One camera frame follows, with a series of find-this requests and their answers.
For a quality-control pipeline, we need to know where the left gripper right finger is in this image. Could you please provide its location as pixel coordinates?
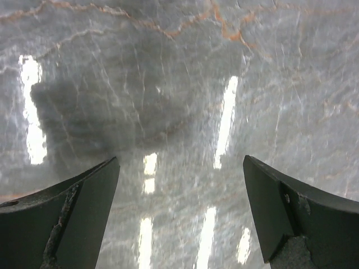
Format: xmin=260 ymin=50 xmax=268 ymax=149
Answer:
xmin=243 ymin=155 xmax=358 ymax=268

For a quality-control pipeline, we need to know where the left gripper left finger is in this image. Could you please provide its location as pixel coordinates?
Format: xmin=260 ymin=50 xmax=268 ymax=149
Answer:
xmin=1 ymin=157 xmax=120 ymax=268

